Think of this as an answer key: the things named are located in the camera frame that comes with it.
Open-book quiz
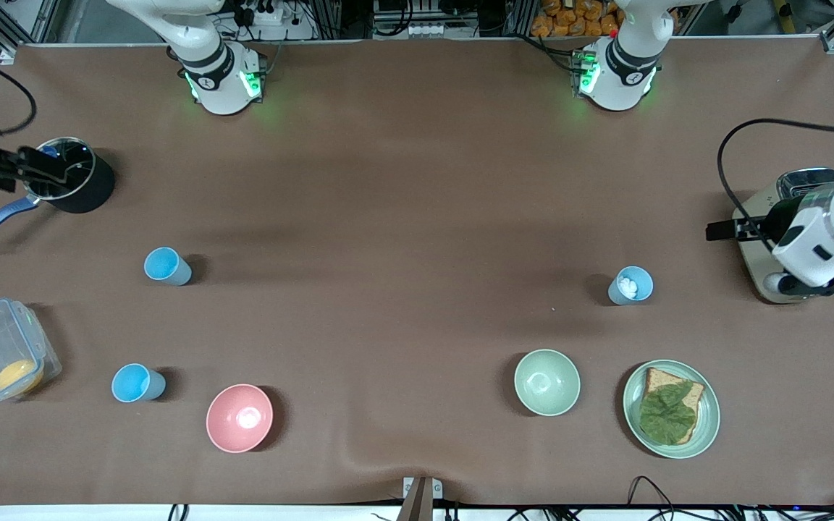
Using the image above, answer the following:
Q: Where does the blue cup with white filling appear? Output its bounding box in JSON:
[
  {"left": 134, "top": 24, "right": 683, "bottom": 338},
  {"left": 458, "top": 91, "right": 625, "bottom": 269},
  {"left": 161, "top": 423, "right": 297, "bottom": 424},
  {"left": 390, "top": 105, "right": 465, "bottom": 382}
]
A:
[{"left": 607, "top": 266, "right": 654, "bottom": 306}]

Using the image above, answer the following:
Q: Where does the blue plastic cup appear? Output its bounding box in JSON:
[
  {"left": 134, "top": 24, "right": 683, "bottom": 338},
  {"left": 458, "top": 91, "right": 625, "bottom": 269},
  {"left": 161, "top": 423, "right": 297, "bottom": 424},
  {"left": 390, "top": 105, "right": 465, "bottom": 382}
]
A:
[
  {"left": 111, "top": 363, "right": 167, "bottom": 403},
  {"left": 143, "top": 247, "right": 193, "bottom": 287}
]

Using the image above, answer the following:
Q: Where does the beige chrome toaster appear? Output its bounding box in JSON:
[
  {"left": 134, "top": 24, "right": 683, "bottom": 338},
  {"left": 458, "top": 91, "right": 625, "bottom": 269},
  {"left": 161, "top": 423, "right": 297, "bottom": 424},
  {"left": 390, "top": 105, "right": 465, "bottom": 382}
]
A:
[{"left": 732, "top": 168, "right": 834, "bottom": 303}]

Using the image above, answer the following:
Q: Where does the brown bread slice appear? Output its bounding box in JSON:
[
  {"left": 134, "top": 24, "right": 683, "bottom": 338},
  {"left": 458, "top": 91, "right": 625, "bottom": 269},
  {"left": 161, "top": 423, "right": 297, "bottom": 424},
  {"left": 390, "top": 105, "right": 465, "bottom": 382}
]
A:
[{"left": 641, "top": 367, "right": 706, "bottom": 445}]

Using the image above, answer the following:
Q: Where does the pale green plate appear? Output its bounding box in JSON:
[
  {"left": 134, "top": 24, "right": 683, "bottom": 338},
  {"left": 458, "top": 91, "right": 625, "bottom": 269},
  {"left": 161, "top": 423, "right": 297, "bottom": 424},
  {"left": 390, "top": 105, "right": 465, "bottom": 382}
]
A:
[{"left": 622, "top": 359, "right": 721, "bottom": 459}]

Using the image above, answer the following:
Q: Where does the green lettuce leaf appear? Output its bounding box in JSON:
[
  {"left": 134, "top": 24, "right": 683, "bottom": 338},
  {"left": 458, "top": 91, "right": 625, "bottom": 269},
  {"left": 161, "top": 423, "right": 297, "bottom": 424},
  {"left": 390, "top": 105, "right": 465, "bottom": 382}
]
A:
[{"left": 639, "top": 382, "right": 699, "bottom": 439}]

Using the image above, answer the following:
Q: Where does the orange round food piece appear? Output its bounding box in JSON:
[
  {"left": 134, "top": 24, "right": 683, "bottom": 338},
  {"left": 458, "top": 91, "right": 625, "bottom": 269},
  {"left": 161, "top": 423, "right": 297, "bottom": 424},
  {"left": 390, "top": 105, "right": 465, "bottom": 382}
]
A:
[{"left": 0, "top": 360, "right": 43, "bottom": 394}]

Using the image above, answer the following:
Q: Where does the pale green bowl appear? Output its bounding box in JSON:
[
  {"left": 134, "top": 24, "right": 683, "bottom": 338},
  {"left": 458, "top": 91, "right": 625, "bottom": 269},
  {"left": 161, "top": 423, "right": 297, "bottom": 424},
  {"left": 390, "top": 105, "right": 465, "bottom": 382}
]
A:
[{"left": 513, "top": 349, "right": 582, "bottom": 418}]

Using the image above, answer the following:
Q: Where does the orange snack bags pile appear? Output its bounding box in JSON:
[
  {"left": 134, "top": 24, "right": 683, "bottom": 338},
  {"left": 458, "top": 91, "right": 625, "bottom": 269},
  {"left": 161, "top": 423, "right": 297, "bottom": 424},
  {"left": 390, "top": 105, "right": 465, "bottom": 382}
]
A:
[{"left": 531, "top": 0, "right": 622, "bottom": 38}]

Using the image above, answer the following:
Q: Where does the power strip with black plugs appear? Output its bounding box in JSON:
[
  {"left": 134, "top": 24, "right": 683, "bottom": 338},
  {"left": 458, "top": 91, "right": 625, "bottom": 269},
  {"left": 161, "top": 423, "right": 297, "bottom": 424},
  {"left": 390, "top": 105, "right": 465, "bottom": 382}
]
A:
[{"left": 232, "top": 0, "right": 286, "bottom": 26}]

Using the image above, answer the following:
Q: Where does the large table cover mat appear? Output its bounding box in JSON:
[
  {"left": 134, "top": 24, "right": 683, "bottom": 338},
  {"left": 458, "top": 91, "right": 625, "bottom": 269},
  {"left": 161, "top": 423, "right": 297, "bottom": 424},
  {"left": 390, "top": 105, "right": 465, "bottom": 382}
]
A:
[{"left": 0, "top": 36, "right": 834, "bottom": 507}]

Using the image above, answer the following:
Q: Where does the pink bowl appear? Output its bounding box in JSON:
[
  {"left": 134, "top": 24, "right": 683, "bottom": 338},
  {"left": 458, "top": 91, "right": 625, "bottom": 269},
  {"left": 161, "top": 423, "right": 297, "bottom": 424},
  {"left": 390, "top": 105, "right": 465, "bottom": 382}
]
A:
[{"left": 206, "top": 384, "right": 274, "bottom": 454}]

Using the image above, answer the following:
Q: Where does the black pot blue handle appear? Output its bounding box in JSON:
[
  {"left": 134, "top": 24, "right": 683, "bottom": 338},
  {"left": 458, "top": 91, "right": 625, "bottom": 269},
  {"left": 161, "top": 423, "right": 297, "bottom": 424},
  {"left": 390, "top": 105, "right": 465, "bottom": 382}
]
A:
[{"left": 0, "top": 136, "right": 117, "bottom": 249}]

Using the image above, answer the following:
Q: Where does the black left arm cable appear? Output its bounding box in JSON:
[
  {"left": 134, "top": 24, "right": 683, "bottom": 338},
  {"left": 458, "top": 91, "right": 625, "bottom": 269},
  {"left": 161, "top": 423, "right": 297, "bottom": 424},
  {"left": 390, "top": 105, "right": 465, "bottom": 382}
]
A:
[{"left": 717, "top": 118, "right": 834, "bottom": 236}]

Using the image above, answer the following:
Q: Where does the black looped floor cable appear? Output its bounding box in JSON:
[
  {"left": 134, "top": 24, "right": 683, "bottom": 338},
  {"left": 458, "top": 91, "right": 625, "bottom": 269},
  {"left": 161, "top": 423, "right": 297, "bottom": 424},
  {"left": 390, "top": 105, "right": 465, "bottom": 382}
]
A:
[{"left": 625, "top": 475, "right": 680, "bottom": 509}]

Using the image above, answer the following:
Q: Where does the metal table edge bracket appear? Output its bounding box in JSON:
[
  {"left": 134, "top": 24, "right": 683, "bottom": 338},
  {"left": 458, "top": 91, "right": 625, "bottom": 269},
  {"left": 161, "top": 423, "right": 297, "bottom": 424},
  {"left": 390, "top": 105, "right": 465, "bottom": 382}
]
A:
[{"left": 397, "top": 475, "right": 444, "bottom": 521}]

